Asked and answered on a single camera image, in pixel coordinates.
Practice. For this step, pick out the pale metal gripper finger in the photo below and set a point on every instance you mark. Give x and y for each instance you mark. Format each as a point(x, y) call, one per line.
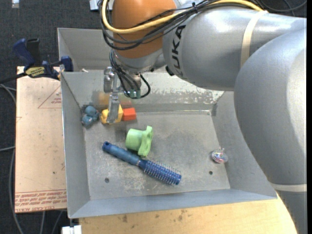
point(111, 113)
point(117, 111)

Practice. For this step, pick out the yellow toy block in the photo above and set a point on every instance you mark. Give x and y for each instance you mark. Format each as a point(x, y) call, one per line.
point(104, 117)

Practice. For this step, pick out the blue toy animal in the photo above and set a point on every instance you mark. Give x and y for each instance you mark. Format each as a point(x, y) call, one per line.
point(89, 116)

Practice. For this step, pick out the grey metal bin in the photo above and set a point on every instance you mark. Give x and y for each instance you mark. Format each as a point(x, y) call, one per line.
point(170, 135)

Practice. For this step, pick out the green plastic cup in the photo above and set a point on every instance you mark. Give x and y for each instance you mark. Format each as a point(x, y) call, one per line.
point(136, 140)

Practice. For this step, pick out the brown cardboard board red print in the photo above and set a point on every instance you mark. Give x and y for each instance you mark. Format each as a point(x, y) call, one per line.
point(39, 142)

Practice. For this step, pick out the orange-red block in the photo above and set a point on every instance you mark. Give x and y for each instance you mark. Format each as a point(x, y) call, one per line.
point(129, 114)

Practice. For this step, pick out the blue hairbrush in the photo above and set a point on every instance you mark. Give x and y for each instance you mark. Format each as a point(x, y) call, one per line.
point(146, 164)

